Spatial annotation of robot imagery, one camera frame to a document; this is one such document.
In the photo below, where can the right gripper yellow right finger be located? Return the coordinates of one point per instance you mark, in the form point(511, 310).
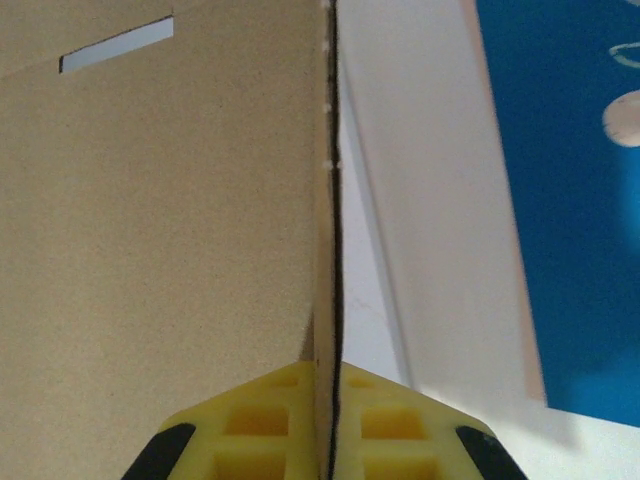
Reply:
point(390, 425)

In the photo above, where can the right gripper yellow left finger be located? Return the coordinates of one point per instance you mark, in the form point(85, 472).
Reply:
point(260, 425)

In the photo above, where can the brown cardboard paper box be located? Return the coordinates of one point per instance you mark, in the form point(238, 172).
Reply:
point(150, 200)

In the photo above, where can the blue wall panel cream circle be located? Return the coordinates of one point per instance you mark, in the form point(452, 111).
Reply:
point(575, 225)

